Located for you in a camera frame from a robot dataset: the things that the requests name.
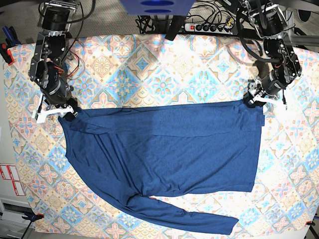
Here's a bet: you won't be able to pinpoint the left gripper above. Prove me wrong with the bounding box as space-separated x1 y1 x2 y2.
243 70 287 110

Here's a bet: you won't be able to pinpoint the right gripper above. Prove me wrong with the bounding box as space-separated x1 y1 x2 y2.
32 79 78 124

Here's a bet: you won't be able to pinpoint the blue long-sleeve T-shirt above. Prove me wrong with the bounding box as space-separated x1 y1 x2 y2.
59 101 265 235

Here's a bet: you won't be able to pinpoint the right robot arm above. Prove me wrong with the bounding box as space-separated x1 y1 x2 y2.
28 0 80 123

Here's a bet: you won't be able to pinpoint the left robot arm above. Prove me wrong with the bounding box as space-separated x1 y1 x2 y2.
236 0 302 108

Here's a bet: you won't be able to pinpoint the patterned tile tablecloth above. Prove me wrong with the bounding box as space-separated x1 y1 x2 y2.
0 35 319 239

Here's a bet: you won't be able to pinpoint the white power strip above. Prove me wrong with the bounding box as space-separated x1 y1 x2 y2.
184 23 237 35

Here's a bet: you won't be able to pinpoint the red black clamp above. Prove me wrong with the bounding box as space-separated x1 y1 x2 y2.
0 43 14 66

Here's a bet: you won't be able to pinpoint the red white label stickers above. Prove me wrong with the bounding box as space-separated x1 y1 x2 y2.
0 164 25 197

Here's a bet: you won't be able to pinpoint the blue clamp upper left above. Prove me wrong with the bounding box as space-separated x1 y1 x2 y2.
2 26 21 47

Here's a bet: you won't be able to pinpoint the black clamp lower left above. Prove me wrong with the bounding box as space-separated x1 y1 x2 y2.
21 212 44 222

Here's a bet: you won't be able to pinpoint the black clamp lower right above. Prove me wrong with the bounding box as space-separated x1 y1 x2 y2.
306 221 316 227

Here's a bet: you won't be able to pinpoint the black support post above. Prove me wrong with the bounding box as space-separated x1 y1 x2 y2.
165 15 186 41

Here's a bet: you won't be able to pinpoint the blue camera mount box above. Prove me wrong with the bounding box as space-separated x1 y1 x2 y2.
120 0 195 15

